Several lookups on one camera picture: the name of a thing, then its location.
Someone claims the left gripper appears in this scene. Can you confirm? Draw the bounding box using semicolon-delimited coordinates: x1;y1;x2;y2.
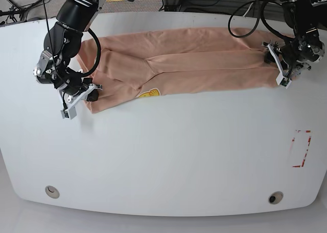
262;41;311;80

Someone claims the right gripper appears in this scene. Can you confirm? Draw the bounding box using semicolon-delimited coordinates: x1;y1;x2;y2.
57;77;103;109

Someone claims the peach T-shirt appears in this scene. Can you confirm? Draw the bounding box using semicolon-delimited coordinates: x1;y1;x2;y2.
77;27;282;113

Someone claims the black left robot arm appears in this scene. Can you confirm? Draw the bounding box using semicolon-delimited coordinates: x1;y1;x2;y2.
254;0;326;87

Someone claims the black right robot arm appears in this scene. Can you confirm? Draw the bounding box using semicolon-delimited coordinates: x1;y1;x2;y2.
34;0;106;102

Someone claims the red tape rectangle marking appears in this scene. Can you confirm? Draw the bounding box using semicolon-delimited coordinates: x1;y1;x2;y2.
289;130;312;168

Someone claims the black tripod stand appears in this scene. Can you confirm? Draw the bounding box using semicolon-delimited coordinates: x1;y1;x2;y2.
1;0;51;26

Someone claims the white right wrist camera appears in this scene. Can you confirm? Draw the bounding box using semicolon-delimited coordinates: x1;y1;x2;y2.
61;107;77;119

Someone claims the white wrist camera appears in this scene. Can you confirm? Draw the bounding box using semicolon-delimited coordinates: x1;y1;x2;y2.
61;107;77;119
276;74;292;89

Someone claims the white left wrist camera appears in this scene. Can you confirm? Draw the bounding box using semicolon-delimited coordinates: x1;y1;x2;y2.
276;74;292;89

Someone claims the left table cable grommet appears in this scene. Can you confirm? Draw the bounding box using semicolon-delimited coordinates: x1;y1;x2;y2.
45;185;60;199

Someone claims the table cable grommet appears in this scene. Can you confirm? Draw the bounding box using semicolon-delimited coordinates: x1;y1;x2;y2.
268;192;284;205
45;185;60;199

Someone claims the right table cable grommet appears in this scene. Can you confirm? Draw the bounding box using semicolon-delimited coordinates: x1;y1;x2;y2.
268;192;284;205

